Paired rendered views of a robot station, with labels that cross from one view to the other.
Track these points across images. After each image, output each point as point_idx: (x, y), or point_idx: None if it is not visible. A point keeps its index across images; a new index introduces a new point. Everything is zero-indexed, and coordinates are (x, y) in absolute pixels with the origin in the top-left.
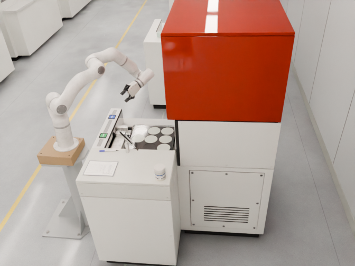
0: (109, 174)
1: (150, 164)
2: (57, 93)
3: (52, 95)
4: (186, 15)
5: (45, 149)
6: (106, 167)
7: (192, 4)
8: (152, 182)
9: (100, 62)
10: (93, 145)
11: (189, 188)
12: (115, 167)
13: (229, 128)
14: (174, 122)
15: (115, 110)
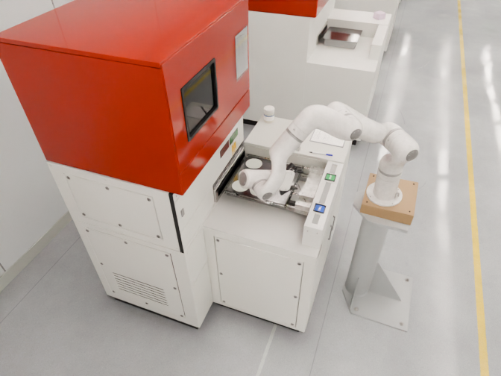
0: (319, 130)
1: (275, 133)
2: (401, 142)
3: (405, 134)
4: (194, 13)
5: (411, 191)
6: (321, 136)
7: (160, 32)
8: (277, 118)
9: (332, 103)
10: (341, 165)
11: None
12: (312, 136)
13: None
14: (220, 224)
15: (314, 224)
